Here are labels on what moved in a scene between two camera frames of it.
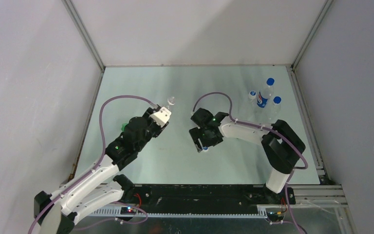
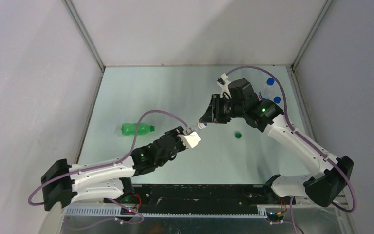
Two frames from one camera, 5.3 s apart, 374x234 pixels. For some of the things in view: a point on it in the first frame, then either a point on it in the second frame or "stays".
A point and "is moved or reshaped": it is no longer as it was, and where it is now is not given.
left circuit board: [127, 210] stays
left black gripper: [158, 129] -> [174, 132]
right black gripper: [196, 134] -> [212, 114]
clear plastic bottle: [171, 101] is moved or reshaped
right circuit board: [275, 216] stays
